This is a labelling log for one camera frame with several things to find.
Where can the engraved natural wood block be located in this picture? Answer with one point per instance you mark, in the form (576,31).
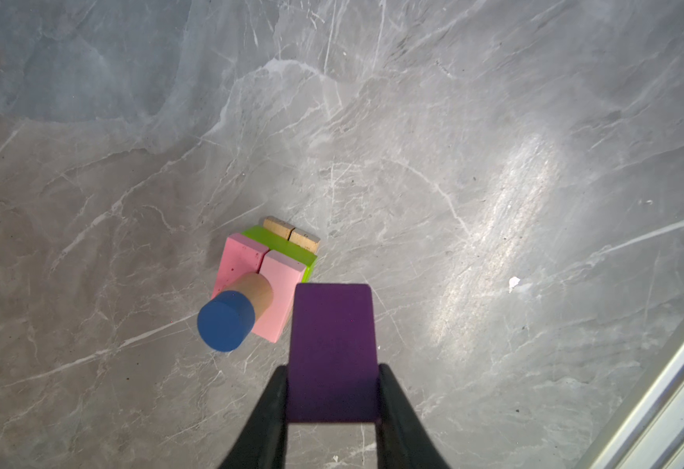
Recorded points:
(278,227)
(305,240)

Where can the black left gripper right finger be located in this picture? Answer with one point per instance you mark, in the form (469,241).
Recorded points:
(401,439)

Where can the blue round block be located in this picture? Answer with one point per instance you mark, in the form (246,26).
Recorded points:
(225,321)

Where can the green wood block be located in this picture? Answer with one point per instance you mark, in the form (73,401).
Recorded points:
(285,247)

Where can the pink block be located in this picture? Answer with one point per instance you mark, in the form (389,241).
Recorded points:
(241,255)
(283,274)

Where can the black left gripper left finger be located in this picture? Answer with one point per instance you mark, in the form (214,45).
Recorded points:
(263,441)

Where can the purple house-shaped block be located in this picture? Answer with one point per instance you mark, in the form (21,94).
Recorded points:
(332,372)

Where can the aluminium front rail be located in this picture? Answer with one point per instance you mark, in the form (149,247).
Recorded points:
(647,430)

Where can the small natural wood cylinder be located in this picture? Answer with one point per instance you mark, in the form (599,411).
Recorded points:
(256,289)

